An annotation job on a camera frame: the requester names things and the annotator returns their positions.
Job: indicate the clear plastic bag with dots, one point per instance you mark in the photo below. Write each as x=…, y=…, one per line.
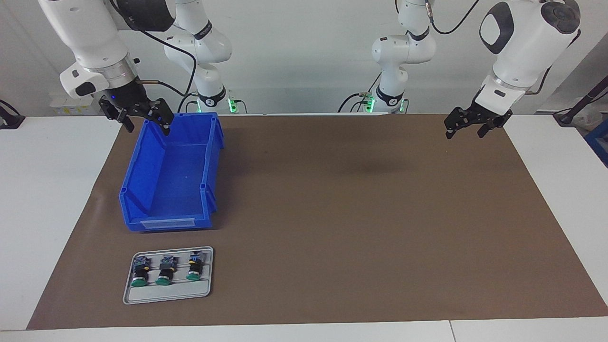
x=589, y=118

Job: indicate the white cardboard boxes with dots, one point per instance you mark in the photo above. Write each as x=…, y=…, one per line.
x=64, y=107

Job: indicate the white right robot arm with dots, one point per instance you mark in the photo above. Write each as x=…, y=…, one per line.
x=95, y=33

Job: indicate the blue plastic storage bin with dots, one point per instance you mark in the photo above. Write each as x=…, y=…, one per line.
x=175, y=180

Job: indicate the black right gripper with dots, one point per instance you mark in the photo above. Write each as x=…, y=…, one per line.
x=128, y=97

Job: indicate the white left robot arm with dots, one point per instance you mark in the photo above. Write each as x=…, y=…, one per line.
x=522, y=42

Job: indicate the black clamp mount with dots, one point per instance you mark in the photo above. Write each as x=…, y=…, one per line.
x=9, y=118

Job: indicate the brown table mat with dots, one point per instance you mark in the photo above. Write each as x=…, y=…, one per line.
x=356, y=237

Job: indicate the blue crate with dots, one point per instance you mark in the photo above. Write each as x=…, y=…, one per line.
x=599, y=142

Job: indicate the green push button switch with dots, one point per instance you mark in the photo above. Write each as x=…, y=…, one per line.
x=165, y=273
x=139, y=274
x=194, y=268

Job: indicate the black stand pole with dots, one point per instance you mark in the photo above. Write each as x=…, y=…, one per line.
x=586, y=97

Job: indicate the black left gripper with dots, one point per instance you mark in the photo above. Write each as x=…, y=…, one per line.
x=483, y=112

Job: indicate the grey metal tray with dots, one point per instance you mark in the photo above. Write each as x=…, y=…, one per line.
x=168, y=292

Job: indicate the green lit base connector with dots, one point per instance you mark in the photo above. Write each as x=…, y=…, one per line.
x=232, y=104
x=369, y=102

